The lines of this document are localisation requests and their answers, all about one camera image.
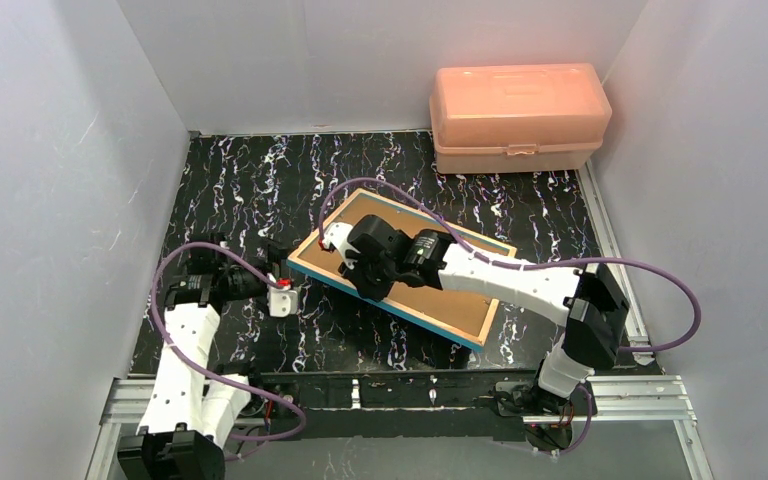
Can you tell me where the blue wooden picture frame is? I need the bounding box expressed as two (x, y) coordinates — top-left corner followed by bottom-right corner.
(285, 188), (518, 352)

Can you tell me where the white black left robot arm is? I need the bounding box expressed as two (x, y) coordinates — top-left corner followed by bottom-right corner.
(116, 233), (298, 479)

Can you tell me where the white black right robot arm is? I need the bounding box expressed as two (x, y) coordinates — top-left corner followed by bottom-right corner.
(320, 214), (629, 411)

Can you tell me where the orange translucent plastic box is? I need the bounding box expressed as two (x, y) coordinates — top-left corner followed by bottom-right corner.
(429, 63), (612, 174)

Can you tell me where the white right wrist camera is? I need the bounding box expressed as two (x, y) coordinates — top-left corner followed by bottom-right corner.
(319, 222), (361, 270)

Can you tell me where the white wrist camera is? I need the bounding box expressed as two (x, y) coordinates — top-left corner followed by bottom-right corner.
(319, 222), (361, 270)
(267, 278), (299, 318)

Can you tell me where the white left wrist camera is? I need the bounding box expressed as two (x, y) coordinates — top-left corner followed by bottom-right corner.
(267, 278), (299, 318)

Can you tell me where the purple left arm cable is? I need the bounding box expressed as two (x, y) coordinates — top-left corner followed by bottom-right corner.
(150, 241), (307, 464)

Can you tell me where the aluminium rail base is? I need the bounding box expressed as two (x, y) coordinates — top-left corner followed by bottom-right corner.
(85, 376), (713, 480)

